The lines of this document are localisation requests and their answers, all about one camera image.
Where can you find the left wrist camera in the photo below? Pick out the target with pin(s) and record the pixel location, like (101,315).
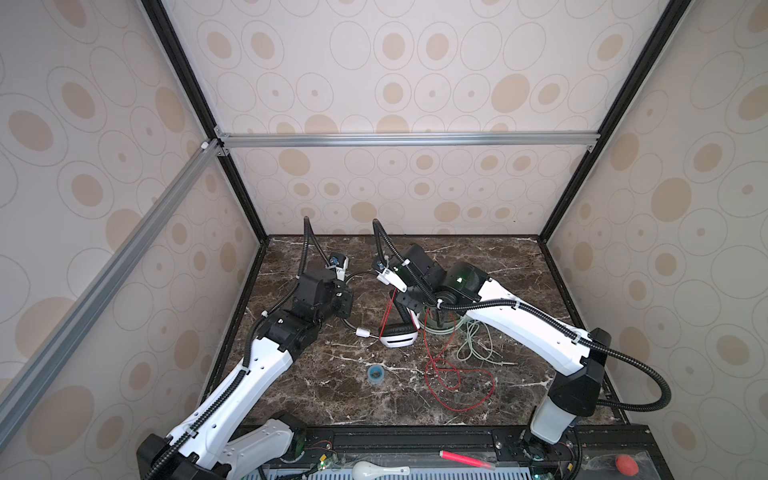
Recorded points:
(339,262)

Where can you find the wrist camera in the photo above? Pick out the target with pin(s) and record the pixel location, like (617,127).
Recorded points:
(339,262)
(389,277)

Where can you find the horizontal aluminium rail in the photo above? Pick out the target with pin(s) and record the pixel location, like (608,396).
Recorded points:
(449,139)

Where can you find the small blue tape roll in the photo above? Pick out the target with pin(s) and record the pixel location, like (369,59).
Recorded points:
(376,374)

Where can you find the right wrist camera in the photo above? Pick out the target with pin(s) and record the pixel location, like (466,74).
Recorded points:
(389,277)

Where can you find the left diagonal aluminium rail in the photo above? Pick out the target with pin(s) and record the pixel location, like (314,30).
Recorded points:
(43,368)

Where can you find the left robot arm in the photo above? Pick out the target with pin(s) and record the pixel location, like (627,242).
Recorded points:
(204,445)

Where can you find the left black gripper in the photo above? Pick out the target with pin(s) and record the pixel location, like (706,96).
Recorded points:
(347,298)

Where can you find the red ball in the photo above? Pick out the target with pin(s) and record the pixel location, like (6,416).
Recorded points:
(626,465)

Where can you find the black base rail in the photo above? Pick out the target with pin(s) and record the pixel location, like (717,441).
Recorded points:
(491,443)

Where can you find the white plastic spoon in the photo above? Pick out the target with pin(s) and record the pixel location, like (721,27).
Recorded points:
(364,470)

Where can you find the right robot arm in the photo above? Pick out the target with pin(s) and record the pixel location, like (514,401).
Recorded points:
(578,356)

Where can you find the pink marker pen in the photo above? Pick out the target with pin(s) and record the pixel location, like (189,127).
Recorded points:
(466,460)

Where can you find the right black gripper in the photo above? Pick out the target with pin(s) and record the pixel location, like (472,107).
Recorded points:
(406,301)

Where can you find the white black headphones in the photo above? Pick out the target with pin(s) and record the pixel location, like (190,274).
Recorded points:
(400,325)

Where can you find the mint green headphones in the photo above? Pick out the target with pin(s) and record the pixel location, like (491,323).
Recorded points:
(441,324)

